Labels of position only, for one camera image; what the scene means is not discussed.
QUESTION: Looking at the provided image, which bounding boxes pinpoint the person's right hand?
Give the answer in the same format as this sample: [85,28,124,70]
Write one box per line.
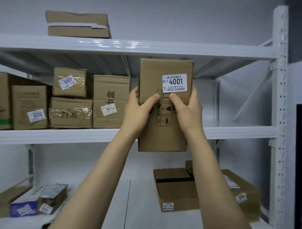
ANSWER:
[169,85,204,135]

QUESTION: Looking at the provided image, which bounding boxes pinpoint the person's left hand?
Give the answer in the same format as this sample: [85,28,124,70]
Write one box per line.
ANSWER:
[120,87,161,140]

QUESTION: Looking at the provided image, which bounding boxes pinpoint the tall cardboard box white label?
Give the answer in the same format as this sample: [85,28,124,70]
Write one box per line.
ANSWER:
[138,58,194,152]

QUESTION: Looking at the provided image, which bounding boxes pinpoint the person's left forearm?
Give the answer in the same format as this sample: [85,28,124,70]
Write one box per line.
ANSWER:
[48,128,142,229]

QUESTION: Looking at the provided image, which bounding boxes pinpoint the person's right forearm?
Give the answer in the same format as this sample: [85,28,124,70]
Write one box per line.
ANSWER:
[186,127,252,229]

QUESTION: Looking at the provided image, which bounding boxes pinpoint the cardboard box large black character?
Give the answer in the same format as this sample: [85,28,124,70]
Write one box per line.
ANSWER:
[92,75,131,129]

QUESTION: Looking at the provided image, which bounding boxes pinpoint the cardboard box clear tape handwriting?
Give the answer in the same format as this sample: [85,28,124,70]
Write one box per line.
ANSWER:
[49,97,93,129]

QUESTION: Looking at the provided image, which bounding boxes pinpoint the small cardboard box taped label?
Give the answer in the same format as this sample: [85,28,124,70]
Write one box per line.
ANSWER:
[52,67,87,99]

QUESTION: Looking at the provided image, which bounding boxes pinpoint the cardboard box black tape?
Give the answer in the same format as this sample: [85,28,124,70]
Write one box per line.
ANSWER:
[153,168,201,212]

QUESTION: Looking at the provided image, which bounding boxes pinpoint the flat cardboard box white tape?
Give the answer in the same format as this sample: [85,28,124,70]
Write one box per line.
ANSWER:
[45,10,112,39]

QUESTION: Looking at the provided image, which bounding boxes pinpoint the white metal shelving rack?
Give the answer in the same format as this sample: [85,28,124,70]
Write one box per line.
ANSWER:
[0,5,290,229]

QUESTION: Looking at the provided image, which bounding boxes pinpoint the large cardboard box two labels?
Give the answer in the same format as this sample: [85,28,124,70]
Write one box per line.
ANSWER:
[221,169,261,223]

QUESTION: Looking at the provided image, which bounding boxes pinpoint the cardboard box with faded print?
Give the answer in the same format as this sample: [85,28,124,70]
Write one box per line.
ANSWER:
[11,85,53,130]

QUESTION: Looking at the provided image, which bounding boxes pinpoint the small brown box glossy wrap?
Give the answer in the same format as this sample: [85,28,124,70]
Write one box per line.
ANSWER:
[37,183,69,215]

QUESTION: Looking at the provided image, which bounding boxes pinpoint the large cardboard box green stripe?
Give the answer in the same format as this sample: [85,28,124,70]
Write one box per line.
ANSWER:
[0,72,54,131]

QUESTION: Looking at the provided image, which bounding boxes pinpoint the blue and white carton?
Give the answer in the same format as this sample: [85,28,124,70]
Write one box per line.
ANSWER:
[9,184,49,218]

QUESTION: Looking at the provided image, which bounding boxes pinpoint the plain flat cardboard box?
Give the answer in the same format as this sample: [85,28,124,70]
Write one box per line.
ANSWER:
[0,185,33,219]

